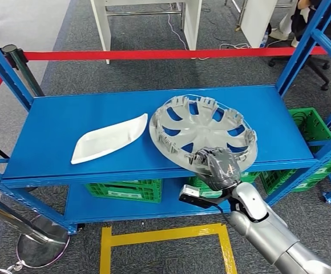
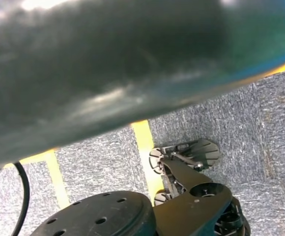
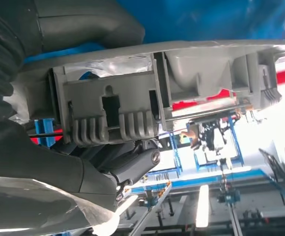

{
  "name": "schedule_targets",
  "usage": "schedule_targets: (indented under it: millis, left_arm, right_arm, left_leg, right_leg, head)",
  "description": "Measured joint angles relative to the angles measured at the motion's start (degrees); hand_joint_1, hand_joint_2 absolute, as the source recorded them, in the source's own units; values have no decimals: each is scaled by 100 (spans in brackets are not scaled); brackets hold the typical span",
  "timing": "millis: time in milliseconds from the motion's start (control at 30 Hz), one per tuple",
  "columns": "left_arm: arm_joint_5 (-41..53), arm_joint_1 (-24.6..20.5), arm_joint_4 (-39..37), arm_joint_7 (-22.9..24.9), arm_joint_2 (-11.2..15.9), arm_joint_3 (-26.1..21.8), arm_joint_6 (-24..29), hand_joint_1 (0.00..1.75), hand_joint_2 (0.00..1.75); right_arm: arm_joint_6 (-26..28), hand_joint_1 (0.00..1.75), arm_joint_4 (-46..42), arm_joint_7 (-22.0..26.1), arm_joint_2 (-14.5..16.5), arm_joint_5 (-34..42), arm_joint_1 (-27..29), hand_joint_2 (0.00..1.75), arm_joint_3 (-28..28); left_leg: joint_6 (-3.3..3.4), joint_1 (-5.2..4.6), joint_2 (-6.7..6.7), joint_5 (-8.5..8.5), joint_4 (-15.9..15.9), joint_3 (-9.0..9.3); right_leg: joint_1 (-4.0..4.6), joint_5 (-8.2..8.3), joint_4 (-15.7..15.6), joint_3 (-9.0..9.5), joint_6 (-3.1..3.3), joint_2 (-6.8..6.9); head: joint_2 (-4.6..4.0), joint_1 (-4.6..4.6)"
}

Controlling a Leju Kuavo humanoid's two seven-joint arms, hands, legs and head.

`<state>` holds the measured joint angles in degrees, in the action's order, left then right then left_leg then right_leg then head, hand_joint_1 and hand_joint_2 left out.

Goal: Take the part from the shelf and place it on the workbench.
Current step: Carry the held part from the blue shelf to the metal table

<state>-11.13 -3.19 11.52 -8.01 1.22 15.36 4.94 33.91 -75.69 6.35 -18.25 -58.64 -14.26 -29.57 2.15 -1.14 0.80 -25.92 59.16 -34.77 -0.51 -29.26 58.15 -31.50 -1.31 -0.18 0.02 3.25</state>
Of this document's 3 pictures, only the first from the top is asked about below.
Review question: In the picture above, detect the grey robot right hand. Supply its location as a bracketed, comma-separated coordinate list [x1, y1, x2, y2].
[187, 146, 243, 192]

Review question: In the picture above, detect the grey plastic wheel hubcap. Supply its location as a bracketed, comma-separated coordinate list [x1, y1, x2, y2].
[149, 94, 258, 173]

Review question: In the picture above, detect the white curved plastic part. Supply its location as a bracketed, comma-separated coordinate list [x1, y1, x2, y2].
[70, 112, 149, 165]

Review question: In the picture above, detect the yellow floor tape square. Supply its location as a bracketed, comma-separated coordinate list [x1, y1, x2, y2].
[99, 223, 238, 274]

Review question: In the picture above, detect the long red barrier belt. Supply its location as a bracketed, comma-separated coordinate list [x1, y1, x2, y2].
[23, 45, 331, 62]

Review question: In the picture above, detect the white desk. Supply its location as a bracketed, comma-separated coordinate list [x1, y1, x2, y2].
[90, 0, 202, 66]

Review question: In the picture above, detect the white desk panel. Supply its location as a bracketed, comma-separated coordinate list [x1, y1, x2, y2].
[240, 0, 277, 49]

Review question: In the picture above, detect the black office chair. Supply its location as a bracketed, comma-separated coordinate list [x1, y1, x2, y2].
[268, 0, 331, 91]

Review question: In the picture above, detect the person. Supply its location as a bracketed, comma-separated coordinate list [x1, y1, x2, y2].
[269, 0, 320, 48]

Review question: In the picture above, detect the chrome barrier stanchion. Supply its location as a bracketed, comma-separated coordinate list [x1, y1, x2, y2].
[0, 189, 70, 270]

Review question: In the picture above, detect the chrome star chair base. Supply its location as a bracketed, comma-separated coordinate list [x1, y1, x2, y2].
[0, 261, 24, 274]

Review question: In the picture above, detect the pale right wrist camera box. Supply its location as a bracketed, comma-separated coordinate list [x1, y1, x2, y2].
[178, 184, 232, 211]

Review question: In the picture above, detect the black cable bundle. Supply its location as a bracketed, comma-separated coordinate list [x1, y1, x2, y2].
[294, 113, 311, 133]

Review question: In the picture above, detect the white floor cable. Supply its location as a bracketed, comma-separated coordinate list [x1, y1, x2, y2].
[165, 3, 252, 61]

